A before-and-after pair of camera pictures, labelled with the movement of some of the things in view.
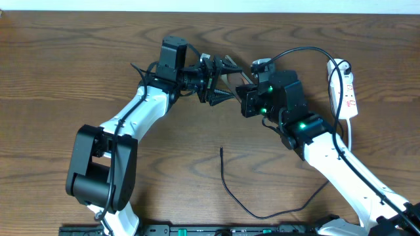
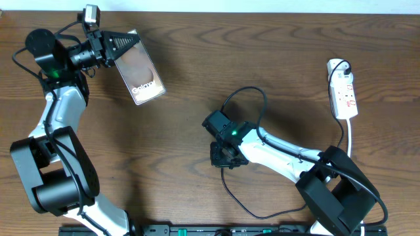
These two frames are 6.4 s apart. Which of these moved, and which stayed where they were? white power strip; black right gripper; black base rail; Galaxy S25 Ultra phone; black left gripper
Moved: black right gripper; Galaxy S25 Ultra phone; black left gripper
Stayed: black base rail; white power strip
